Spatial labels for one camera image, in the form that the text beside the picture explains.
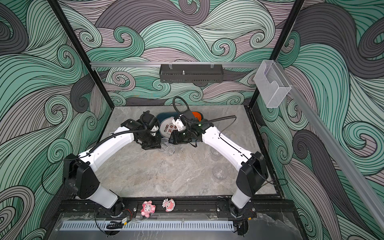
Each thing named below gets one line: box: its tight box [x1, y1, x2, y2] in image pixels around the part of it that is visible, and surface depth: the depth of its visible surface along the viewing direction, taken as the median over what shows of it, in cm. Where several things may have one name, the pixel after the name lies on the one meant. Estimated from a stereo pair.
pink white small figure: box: [161, 198, 176, 212], surface depth 74 cm
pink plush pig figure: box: [140, 200, 156, 218], surface depth 73 cm
